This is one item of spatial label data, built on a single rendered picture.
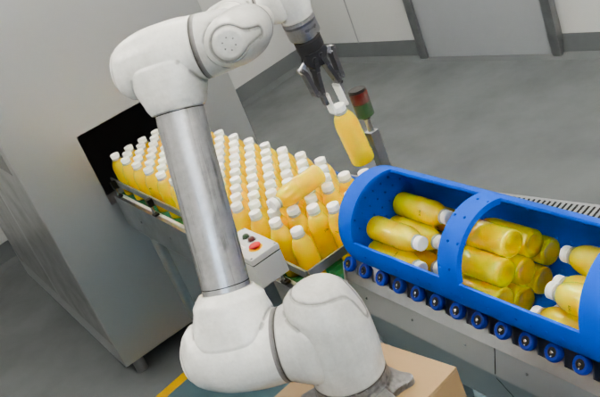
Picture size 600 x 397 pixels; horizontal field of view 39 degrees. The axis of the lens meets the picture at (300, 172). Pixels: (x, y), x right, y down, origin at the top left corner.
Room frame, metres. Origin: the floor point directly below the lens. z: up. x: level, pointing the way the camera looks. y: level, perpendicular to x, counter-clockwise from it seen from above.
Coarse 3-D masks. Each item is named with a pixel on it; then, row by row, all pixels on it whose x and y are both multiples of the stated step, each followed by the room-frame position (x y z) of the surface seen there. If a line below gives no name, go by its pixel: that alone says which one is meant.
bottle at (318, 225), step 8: (312, 216) 2.29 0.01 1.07; (320, 216) 2.28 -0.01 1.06; (312, 224) 2.28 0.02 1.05; (320, 224) 2.27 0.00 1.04; (328, 224) 2.28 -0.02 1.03; (312, 232) 2.28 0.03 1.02; (320, 232) 2.27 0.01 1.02; (328, 232) 2.27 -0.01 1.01; (320, 240) 2.27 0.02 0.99; (328, 240) 2.27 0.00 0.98; (320, 248) 2.28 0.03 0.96; (328, 248) 2.27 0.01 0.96; (336, 248) 2.27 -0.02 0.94
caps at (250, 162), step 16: (144, 144) 3.51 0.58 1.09; (128, 160) 3.40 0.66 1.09; (160, 160) 3.22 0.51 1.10; (224, 160) 2.99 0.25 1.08; (304, 160) 2.66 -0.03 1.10; (320, 160) 2.61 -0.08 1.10; (160, 176) 3.06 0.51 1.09; (256, 176) 2.70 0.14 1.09; (272, 176) 2.65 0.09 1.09; (288, 176) 2.61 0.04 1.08; (256, 192) 2.55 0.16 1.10; (272, 192) 2.51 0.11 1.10; (240, 208) 2.51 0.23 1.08; (256, 208) 2.47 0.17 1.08
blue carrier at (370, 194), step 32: (352, 192) 2.04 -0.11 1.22; (384, 192) 2.11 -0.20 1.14; (416, 192) 2.14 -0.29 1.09; (448, 192) 2.00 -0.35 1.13; (480, 192) 1.76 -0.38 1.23; (352, 224) 1.99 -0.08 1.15; (448, 224) 1.70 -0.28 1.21; (544, 224) 1.72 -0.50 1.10; (576, 224) 1.62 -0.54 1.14; (352, 256) 2.03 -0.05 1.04; (384, 256) 1.86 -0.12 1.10; (448, 256) 1.65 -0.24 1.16; (448, 288) 1.65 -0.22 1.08; (512, 320) 1.49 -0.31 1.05; (544, 320) 1.39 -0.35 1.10
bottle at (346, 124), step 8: (344, 112) 2.18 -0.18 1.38; (352, 112) 2.20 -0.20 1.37; (336, 120) 2.19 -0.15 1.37; (344, 120) 2.18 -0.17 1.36; (352, 120) 2.18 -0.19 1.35; (336, 128) 2.20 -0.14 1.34; (344, 128) 2.18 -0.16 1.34; (352, 128) 2.17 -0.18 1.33; (360, 128) 2.19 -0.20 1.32; (344, 136) 2.18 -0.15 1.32; (352, 136) 2.17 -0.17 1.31; (360, 136) 2.18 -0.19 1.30; (344, 144) 2.20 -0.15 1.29; (352, 144) 2.18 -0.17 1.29; (360, 144) 2.18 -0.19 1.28; (368, 144) 2.20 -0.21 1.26; (352, 152) 2.19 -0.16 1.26; (360, 152) 2.18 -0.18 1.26; (368, 152) 2.19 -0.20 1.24; (352, 160) 2.20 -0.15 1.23; (360, 160) 2.18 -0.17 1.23; (368, 160) 2.18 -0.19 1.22
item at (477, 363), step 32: (384, 320) 1.98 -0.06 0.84; (416, 320) 1.85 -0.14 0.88; (416, 352) 1.99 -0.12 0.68; (448, 352) 1.74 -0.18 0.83; (480, 352) 1.64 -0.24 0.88; (544, 352) 1.50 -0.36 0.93; (576, 352) 1.46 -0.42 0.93; (480, 384) 1.74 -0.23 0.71; (512, 384) 1.55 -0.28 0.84; (544, 384) 1.46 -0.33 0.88
